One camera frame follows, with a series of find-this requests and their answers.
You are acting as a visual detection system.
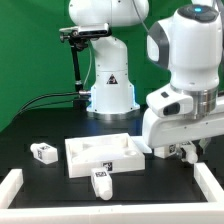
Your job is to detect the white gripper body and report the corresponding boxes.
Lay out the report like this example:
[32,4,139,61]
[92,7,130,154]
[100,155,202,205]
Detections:
[142,96,224,148]

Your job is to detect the white square tabletop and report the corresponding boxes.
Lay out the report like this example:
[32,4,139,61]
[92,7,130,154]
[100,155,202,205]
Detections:
[65,133,145,178]

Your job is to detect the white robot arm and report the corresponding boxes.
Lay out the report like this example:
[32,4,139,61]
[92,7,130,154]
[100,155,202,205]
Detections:
[69,0,224,148]

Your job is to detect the white sheet with tags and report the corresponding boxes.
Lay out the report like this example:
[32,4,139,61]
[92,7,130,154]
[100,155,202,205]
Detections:
[131,136,152,153]

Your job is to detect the white U-shaped fence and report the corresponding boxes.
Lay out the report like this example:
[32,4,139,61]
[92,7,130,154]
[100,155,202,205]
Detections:
[0,163,224,224]

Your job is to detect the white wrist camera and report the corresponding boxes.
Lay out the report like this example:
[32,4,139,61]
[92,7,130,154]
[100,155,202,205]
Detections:
[146,84,193,117]

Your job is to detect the camera on black stand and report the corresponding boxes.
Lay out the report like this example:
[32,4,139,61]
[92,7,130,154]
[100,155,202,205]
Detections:
[59,23,112,101]

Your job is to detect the black cables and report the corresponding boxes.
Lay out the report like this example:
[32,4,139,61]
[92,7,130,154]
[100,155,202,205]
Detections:
[16,91,81,116]

